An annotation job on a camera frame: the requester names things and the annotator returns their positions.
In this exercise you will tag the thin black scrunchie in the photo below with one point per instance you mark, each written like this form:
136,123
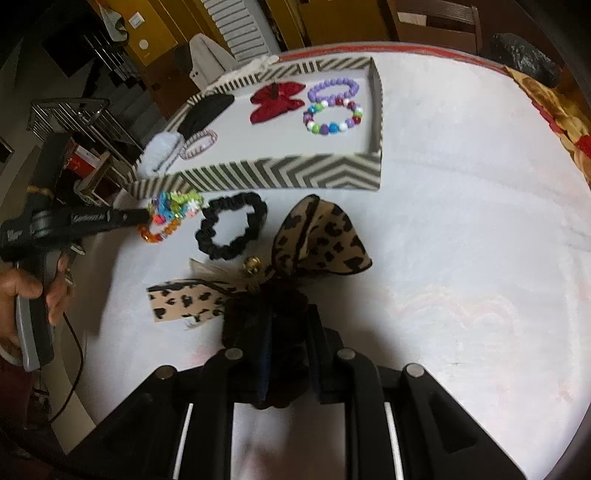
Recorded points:
207,244

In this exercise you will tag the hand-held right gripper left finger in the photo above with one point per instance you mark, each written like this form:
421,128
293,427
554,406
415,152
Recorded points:
265,350

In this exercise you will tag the grey coat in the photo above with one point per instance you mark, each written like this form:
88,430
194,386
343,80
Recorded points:
210,62

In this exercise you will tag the black plastic bag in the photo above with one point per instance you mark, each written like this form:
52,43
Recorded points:
524,57

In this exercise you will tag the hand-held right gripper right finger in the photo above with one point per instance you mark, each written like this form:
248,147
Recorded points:
314,350

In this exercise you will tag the white knitted cloth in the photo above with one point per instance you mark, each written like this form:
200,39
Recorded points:
256,64

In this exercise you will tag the white wall switch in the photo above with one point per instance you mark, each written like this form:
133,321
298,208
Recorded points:
136,20

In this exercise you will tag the brown wooden chair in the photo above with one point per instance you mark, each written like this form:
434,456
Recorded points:
438,23

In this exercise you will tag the leopard print bow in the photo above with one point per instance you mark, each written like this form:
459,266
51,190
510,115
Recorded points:
332,240

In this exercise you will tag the red box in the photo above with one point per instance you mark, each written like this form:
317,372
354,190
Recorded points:
83,162

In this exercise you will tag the light blue scrunchie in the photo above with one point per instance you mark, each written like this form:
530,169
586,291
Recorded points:
159,152

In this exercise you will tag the black hair clip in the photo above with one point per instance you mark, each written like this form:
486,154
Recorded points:
203,113

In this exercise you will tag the yellow red printed blanket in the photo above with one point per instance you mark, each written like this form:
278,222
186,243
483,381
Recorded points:
563,120

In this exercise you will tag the person's left hand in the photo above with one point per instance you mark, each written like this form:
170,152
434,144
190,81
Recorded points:
18,286

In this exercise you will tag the striped cardboard box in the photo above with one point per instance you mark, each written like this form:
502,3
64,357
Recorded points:
286,143

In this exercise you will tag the red butterfly hair clip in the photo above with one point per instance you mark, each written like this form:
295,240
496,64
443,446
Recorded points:
272,104

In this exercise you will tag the white louvered door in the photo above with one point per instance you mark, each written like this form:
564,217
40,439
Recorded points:
240,27

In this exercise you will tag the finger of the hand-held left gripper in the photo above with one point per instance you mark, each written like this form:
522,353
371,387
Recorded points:
129,217

